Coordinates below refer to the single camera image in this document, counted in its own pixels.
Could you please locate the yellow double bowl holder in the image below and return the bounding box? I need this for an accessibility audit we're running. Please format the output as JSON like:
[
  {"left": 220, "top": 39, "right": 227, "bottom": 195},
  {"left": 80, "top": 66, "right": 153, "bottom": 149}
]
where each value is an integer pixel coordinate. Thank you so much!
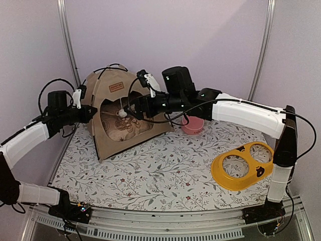
[{"left": 211, "top": 142, "right": 274, "bottom": 191}]

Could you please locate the aluminium frame post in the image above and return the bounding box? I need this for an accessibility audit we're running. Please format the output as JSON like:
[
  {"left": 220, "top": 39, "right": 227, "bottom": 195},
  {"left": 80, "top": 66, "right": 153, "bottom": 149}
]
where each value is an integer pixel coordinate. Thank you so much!
[
  {"left": 248, "top": 0, "right": 276, "bottom": 101},
  {"left": 57, "top": 0, "right": 82, "bottom": 86}
]

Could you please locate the white and brown pillow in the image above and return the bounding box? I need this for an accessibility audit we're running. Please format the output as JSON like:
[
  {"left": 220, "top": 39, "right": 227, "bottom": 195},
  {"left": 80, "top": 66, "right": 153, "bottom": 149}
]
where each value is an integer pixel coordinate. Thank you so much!
[{"left": 100, "top": 97, "right": 153, "bottom": 142}]

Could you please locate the pink round pet bowl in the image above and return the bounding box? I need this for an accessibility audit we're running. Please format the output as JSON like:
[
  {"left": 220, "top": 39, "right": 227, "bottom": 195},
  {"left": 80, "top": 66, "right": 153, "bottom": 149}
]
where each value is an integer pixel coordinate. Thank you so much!
[{"left": 182, "top": 116, "right": 205, "bottom": 135}]

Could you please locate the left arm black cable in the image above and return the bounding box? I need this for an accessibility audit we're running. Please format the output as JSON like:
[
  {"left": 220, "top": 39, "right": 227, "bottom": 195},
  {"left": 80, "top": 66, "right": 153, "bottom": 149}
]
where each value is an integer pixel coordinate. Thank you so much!
[{"left": 37, "top": 79, "right": 76, "bottom": 138}]

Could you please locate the right aluminium frame post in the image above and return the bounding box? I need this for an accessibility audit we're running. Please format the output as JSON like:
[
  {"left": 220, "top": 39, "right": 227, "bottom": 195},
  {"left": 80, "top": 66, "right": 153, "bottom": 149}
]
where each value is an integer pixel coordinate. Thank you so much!
[{"left": 248, "top": 0, "right": 276, "bottom": 101}]

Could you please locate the left aluminium frame post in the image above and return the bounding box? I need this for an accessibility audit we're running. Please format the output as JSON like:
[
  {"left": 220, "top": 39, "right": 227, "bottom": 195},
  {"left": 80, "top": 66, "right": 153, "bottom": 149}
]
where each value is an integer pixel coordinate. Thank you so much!
[{"left": 57, "top": 0, "right": 82, "bottom": 86}]

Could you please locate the white pompom toy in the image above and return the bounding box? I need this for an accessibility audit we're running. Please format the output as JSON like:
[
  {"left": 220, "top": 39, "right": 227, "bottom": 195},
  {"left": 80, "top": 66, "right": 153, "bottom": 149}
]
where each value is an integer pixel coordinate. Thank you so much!
[{"left": 118, "top": 108, "right": 127, "bottom": 118}]

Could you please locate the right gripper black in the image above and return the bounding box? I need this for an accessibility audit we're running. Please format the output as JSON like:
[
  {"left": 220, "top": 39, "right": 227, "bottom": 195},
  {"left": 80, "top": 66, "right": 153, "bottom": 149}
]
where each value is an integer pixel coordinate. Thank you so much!
[{"left": 124, "top": 93, "right": 185, "bottom": 119}]

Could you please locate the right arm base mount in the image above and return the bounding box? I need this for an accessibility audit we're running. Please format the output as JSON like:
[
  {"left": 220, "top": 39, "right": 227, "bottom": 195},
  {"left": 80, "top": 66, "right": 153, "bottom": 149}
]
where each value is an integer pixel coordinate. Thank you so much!
[{"left": 242, "top": 199, "right": 285, "bottom": 236}]

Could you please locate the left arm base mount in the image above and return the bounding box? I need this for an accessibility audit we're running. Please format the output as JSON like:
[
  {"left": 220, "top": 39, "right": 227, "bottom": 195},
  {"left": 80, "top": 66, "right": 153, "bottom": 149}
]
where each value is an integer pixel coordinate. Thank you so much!
[{"left": 48, "top": 188, "right": 91, "bottom": 224}]

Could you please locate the floral table mat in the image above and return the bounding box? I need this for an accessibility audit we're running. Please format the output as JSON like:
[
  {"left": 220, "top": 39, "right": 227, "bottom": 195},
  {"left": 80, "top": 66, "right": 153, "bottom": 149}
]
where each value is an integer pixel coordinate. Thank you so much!
[{"left": 51, "top": 122, "right": 270, "bottom": 211}]

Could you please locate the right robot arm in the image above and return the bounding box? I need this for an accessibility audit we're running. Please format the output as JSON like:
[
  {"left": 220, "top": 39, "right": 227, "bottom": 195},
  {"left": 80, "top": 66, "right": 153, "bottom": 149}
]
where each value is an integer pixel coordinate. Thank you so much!
[{"left": 119, "top": 66, "right": 297, "bottom": 219}]

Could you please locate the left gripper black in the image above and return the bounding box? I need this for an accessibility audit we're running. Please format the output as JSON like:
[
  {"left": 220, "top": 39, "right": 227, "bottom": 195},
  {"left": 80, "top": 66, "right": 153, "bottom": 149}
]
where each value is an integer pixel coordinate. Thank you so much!
[{"left": 59, "top": 104, "right": 97, "bottom": 126}]

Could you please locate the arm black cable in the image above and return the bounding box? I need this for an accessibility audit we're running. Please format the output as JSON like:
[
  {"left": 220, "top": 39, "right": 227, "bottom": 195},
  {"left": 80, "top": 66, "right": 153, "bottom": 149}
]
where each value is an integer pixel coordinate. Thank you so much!
[
  {"left": 37, "top": 79, "right": 76, "bottom": 138},
  {"left": 127, "top": 77, "right": 317, "bottom": 160}
]

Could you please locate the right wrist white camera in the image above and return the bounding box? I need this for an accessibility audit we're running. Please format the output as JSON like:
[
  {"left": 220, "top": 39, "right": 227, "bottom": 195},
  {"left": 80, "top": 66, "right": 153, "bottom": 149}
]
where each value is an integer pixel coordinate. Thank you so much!
[{"left": 136, "top": 69, "right": 161, "bottom": 98}]

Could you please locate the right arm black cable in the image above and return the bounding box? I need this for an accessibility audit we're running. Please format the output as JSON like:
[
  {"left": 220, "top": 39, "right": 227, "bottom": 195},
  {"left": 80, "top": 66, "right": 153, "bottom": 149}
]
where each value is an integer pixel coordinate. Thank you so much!
[{"left": 127, "top": 77, "right": 317, "bottom": 160}]

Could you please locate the black flexible tent pole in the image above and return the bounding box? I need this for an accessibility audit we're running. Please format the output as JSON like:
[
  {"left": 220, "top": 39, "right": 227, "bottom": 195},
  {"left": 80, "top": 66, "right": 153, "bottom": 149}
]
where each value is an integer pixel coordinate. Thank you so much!
[{"left": 93, "top": 63, "right": 128, "bottom": 76}]

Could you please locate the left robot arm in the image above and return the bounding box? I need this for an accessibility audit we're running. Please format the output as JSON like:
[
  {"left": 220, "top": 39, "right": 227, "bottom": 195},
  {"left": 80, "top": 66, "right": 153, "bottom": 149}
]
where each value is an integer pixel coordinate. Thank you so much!
[{"left": 1, "top": 88, "right": 97, "bottom": 218}]

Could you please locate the beige fabric pet tent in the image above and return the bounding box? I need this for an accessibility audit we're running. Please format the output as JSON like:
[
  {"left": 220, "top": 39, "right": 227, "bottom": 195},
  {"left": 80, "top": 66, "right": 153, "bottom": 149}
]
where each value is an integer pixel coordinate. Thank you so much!
[{"left": 81, "top": 64, "right": 174, "bottom": 162}]

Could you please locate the metal base rail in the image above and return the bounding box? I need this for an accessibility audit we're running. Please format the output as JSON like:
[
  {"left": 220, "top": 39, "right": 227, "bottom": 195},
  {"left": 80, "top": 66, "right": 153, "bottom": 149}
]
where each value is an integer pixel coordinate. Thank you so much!
[{"left": 22, "top": 196, "right": 317, "bottom": 240}]

